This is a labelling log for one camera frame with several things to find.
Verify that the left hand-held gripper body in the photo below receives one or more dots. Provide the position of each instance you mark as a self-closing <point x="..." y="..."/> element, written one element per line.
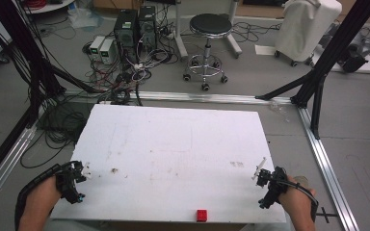
<point x="68" y="186"/>

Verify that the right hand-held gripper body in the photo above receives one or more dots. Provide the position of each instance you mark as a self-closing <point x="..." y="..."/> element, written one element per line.
<point x="273" y="187"/>

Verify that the red block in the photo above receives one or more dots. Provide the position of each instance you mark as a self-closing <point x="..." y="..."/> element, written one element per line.
<point x="201" y="215"/>

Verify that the person's right hand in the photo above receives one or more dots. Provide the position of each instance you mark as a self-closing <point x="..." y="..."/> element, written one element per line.
<point x="297" y="196"/>

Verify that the person's left hand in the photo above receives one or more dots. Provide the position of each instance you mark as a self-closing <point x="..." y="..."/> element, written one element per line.
<point x="43" y="196"/>

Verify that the black floor beam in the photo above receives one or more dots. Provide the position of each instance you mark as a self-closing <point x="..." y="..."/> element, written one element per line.
<point x="3" y="150"/>

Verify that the white paper sheet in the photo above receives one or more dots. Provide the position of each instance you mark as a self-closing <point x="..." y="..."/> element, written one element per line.
<point x="265" y="49"/>

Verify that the white power supply unit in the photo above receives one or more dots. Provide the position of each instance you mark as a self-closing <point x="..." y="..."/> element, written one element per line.
<point x="96" y="46"/>
<point x="106" y="51"/>

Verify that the white desk leg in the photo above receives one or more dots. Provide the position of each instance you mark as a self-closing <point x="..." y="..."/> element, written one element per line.
<point x="233" y="35"/>
<point x="180" y="32"/>

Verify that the black machine on floor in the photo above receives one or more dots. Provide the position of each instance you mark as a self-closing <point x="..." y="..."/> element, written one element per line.
<point x="355" y="62"/>

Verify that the large black computer tower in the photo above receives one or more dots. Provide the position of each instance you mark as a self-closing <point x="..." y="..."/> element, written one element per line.
<point x="126" y="35"/>

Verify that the white covered cart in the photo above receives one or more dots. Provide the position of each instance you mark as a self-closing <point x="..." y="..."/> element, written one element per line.
<point x="305" y="29"/>

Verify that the black round stool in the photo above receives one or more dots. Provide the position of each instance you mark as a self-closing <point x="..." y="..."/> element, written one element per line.
<point x="210" y="24"/>

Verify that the clear plastic bag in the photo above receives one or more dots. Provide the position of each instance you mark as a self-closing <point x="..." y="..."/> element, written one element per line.
<point x="84" y="17"/>

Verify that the slim black computer tower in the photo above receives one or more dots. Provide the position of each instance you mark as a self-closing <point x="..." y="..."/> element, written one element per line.
<point x="147" y="29"/>

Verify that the round white table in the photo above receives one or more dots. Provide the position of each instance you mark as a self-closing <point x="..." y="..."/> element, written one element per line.
<point x="49" y="5"/>

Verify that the aluminium floor rail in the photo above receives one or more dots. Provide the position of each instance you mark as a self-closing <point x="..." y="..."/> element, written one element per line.
<point x="6" y="166"/>
<point x="205" y="97"/>
<point x="327" y="173"/>

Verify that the black frame post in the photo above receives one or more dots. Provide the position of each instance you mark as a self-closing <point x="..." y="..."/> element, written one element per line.
<point x="343" y="38"/>
<point x="16" y="25"/>

